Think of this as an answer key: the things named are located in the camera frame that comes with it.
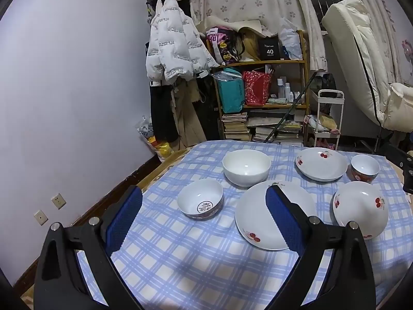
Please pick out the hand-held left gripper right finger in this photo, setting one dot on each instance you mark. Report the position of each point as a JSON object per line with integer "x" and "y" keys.
{"x": 284, "y": 219}

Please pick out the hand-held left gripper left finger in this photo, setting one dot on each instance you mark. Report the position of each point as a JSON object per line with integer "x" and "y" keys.
{"x": 124, "y": 219}

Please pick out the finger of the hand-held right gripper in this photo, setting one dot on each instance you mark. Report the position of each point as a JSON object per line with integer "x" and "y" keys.
{"x": 409, "y": 180}

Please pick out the large cherry plate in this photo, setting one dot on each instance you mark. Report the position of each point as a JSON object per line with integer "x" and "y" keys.
{"x": 255, "y": 213}

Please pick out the small red bowl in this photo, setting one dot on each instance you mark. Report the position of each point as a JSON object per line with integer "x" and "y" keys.
{"x": 364, "y": 166}

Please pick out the white cherry print bowl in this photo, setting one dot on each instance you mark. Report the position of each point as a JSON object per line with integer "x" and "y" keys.
{"x": 358, "y": 206}

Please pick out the plain white bowl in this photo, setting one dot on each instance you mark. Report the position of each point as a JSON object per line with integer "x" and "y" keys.
{"x": 246, "y": 168}

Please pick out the deep cherry print plate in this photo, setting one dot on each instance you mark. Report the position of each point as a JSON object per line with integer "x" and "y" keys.
{"x": 322, "y": 166}

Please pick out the blue rimmed white bowl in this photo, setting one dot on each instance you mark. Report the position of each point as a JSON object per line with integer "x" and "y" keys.
{"x": 200, "y": 197}

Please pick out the tan patterned blanket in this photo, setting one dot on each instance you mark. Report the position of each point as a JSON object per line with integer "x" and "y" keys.
{"x": 161, "y": 171}

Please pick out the blue checked blanket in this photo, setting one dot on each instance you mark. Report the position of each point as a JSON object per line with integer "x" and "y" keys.
{"x": 193, "y": 248}

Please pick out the plastic bag with yellow items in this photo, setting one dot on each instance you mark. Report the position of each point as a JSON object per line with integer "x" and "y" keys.
{"x": 161, "y": 150}

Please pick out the wide stack of books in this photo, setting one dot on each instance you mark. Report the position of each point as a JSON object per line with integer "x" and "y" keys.
{"x": 287, "y": 132}

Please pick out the white trolley cart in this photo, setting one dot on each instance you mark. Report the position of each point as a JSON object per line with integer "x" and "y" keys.
{"x": 341, "y": 109}

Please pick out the yellow packet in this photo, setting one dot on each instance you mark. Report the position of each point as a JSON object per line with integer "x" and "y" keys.
{"x": 327, "y": 122}

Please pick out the dark green pole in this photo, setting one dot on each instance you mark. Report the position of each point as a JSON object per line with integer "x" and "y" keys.
{"x": 284, "y": 116}

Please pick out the narrow stack of books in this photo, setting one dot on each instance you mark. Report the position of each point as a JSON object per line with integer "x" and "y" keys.
{"x": 235, "y": 126}

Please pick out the black trousers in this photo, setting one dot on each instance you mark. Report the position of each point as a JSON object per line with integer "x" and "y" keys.
{"x": 161, "y": 113}

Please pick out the beige trousers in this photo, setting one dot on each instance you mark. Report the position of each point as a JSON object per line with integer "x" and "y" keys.
{"x": 187, "y": 113}

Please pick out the group of toiletry bottles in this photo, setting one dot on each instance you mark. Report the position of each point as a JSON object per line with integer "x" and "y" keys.
{"x": 285, "y": 90}

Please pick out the black hanging garment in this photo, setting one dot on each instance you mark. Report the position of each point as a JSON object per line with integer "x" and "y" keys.
{"x": 209, "y": 113}

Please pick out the dark backpack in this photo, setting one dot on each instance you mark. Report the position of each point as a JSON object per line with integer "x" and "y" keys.
{"x": 324, "y": 82}

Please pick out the small pink fan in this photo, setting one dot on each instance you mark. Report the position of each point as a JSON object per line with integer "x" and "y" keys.
{"x": 408, "y": 46}

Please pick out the red patterned bag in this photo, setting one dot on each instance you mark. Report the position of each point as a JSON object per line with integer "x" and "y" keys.
{"x": 256, "y": 87}

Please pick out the teal bag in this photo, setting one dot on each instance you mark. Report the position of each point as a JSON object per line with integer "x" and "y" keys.
{"x": 230, "y": 93}

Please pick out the white padded chair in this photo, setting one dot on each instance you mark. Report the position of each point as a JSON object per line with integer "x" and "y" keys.
{"x": 348, "y": 38}

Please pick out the bamboo shelf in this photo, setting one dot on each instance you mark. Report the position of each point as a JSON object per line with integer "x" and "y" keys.
{"x": 258, "y": 61}

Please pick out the pale floral side curtain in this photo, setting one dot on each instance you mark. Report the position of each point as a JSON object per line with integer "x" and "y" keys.
{"x": 384, "y": 16}

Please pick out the black box with white print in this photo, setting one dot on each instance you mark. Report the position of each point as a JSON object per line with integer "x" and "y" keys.
{"x": 271, "y": 50}

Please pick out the clear plastic bag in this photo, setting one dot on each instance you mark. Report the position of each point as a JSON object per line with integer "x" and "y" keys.
{"x": 290, "y": 42}

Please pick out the pink and black printed bag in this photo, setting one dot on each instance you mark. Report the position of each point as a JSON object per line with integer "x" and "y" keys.
{"x": 222, "y": 46}

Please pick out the white puffer jacket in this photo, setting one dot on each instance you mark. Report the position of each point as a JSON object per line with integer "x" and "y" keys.
{"x": 174, "y": 38}

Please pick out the floral cream curtain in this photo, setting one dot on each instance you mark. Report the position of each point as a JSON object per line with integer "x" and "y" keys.
{"x": 251, "y": 0}

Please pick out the white wall socket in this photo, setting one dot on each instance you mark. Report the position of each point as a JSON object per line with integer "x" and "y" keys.
{"x": 58, "y": 201}
{"x": 41, "y": 218}

